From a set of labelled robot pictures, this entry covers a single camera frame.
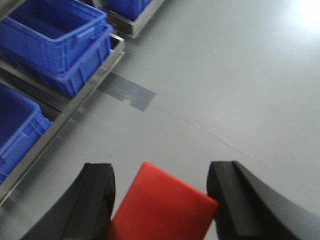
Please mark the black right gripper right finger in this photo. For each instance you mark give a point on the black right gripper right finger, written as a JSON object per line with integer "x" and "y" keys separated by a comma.
{"x": 251, "y": 210}

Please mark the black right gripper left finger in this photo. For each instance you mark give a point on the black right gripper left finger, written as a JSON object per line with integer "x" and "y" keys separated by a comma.
{"x": 84, "y": 211}

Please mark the red cube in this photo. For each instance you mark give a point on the red cube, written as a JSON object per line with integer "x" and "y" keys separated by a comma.
{"x": 159, "y": 206}

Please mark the stainless steel shelf rack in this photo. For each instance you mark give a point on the stainless steel shelf rack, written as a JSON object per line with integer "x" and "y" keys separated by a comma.
{"x": 58, "y": 107}

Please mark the blue bin lower rear shelf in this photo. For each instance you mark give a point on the blue bin lower rear shelf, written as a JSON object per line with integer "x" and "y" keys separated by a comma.
{"x": 22, "y": 123}

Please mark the blue bin shelf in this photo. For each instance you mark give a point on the blue bin shelf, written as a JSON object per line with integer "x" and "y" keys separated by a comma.
{"x": 22, "y": 123}
{"x": 62, "y": 42}

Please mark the blue bin lower front shelf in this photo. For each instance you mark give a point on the blue bin lower front shelf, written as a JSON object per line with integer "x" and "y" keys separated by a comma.
{"x": 62, "y": 42}

